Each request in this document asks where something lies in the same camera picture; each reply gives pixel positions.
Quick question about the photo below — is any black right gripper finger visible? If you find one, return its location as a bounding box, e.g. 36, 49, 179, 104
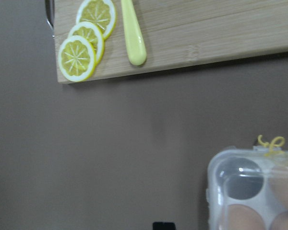
153, 222, 176, 230

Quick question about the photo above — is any clear plastic egg box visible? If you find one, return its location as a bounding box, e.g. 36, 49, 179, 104
206, 146, 288, 230

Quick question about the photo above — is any brown egg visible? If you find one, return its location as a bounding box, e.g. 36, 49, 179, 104
269, 211, 288, 230
268, 165, 288, 210
226, 205, 265, 230

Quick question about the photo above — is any lemon slice near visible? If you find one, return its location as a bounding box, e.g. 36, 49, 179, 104
58, 35, 96, 82

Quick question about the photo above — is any lemon slice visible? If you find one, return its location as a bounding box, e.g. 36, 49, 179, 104
68, 22, 105, 65
58, 35, 96, 82
76, 0, 116, 40

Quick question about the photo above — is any wooden cutting board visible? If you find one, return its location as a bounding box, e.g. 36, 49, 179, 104
53, 0, 288, 84

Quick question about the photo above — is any lemon slice middle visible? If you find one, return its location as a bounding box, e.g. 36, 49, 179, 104
68, 22, 105, 65

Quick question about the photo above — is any lemon slice far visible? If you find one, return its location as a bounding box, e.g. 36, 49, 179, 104
76, 0, 116, 40

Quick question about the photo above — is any metal cutting board handle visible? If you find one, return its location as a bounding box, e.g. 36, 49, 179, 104
44, 0, 55, 38

